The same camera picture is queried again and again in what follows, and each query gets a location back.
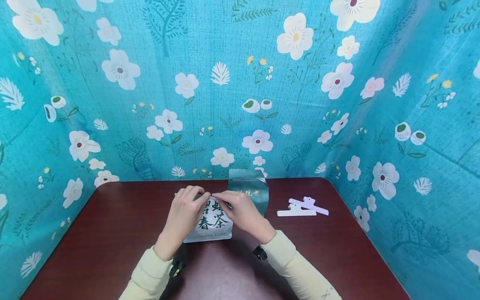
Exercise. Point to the person's right hand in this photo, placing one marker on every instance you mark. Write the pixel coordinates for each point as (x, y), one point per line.
(243, 216)

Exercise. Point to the person's left hand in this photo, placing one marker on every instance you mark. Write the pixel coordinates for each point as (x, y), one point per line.
(182, 221)

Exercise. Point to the person's left fingers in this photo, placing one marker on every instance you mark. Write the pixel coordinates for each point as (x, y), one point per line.
(193, 193)

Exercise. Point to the person's right fingers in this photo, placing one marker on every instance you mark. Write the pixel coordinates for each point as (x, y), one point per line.
(225, 198)

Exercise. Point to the white tea bag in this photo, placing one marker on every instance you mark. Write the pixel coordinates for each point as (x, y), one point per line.
(212, 225)

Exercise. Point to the person's left forearm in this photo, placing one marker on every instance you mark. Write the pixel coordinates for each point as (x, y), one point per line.
(152, 275)

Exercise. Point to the green foil tea bag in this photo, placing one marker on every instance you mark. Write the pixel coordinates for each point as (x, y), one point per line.
(250, 187)

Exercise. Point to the black wrist band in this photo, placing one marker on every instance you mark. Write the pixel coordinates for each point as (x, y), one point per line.
(176, 269)
(259, 253)

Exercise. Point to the white sealing clip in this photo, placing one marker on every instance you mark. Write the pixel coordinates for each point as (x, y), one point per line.
(296, 212)

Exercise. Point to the lilac sealing clip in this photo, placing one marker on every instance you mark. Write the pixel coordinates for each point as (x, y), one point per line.
(313, 206)

